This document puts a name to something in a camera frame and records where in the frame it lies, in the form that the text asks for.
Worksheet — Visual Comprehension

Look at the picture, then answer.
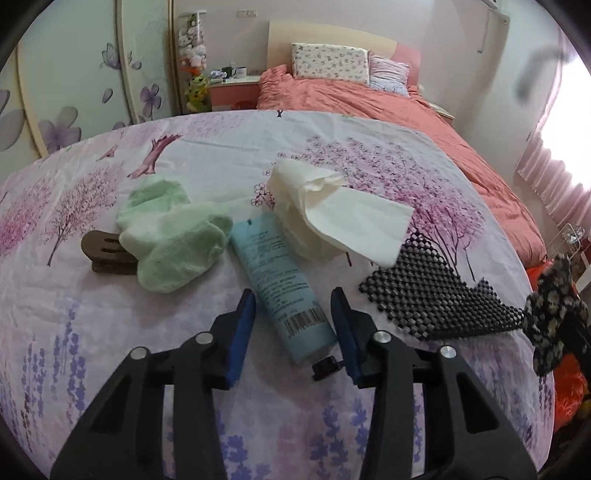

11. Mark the pink nightstand with mugs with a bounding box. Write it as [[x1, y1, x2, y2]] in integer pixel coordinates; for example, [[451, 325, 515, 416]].
[[205, 75, 262, 112]]

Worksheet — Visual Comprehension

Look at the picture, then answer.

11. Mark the beige and pink headboard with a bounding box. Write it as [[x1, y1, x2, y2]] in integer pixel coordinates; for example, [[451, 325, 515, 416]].
[[267, 19, 422, 89]]

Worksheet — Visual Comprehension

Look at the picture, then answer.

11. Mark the bed with pink cover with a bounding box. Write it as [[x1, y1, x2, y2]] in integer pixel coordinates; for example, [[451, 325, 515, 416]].
[[256, 64, 548, 274]]

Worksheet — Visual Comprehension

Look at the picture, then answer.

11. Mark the pink nightstand with book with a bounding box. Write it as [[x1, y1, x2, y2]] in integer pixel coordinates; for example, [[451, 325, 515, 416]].
[[427, 99, 456, 121]]

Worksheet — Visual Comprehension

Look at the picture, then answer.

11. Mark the air conditioner pipe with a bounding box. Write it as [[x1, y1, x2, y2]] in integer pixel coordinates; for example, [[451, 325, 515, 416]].
[[477, 6, 511, 54]]

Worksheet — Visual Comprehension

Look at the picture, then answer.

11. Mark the light green sock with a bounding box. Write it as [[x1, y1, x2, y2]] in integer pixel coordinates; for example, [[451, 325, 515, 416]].
[[119, 203, 234, 294], [115, 177, 193, 232]]

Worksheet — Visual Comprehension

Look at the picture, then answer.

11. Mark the white tissue paper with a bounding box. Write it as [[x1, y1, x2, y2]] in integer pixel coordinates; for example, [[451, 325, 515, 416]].
[[266, 159, 417, 269]]

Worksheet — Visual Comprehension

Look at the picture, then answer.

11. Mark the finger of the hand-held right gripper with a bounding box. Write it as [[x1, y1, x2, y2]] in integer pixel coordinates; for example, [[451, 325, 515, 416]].
[[558, 308, 591, 366]]

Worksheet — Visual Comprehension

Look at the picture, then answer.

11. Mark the light blue tube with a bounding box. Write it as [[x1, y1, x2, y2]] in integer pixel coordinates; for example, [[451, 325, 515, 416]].
[[229, 213, 345, 380]]

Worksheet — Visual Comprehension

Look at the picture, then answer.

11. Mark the striped pink pillow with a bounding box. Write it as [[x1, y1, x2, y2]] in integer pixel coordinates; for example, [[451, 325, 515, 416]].
[[368, 55, 412, 96]]

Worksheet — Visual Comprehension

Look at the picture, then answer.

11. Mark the pink curtain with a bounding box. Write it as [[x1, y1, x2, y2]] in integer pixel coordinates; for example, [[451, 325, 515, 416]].
[[514, 133, 591, 237]]

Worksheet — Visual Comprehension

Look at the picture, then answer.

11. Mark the black floral scrunchie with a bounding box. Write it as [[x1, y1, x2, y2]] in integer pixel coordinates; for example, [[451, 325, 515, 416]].
[[522, 252, 591, 376]]

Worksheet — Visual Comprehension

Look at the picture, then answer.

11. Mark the yellow green plush toy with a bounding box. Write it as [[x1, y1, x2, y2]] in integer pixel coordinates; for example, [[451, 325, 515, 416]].
[[184, 74, 211, 112]]

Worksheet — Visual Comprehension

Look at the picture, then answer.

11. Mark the plush toy tube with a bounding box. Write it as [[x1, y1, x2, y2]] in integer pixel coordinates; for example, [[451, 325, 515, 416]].
[[176, 11, 209, 75]]

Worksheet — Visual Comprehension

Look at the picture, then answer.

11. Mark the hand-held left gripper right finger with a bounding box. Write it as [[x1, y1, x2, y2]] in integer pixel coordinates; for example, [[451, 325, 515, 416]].
[[329, 286, 539, 480]]

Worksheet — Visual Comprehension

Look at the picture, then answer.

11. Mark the floral print pillow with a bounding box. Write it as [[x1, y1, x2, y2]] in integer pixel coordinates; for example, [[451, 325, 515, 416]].
[[290, 42, 370, 86]]

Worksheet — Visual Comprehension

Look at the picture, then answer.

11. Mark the table with floral cloth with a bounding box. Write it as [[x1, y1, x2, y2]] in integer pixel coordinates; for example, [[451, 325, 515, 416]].
[[0, 109, 556, 480]]

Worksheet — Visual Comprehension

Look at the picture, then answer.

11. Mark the white wire cart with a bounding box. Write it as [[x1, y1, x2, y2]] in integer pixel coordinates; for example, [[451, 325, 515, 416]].
[[560, 223, 591, 269]]

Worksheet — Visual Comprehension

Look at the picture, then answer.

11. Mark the brown hair clip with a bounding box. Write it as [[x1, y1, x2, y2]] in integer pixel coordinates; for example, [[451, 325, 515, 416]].
[[80, 230, 140, 274]]

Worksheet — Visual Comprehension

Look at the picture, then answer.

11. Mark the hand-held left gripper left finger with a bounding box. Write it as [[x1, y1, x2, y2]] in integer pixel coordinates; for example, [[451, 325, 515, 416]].
[[48, 288, 257, 480]]

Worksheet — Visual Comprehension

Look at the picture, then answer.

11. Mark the flower print sliding wardrobe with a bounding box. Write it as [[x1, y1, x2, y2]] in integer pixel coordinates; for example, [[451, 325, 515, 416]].
[[0, 0, 179, 158]]

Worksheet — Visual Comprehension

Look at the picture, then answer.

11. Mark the black mesh mat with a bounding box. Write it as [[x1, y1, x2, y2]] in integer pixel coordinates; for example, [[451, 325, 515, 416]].
[[359, 229, 527, 343]]

